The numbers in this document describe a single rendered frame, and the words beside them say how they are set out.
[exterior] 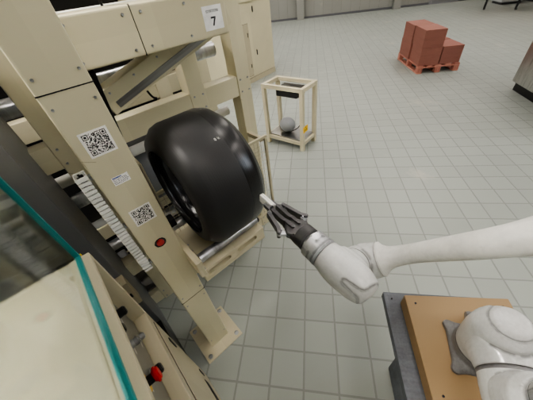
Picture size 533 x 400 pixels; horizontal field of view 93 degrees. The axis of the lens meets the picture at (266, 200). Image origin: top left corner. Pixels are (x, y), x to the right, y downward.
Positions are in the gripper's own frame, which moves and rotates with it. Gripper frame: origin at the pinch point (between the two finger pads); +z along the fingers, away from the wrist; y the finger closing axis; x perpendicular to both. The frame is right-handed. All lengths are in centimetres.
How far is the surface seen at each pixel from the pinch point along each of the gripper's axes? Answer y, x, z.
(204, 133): 6.4, -15.1, 28.2
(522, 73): -514, 51, 28
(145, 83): 10, -20, 72
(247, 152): -4.7, -8.4, 18.3
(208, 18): -18, -42, 63
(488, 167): -289, 94, -26
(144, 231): 36.3, 14.9, 26.8
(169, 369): 49, 37, -13
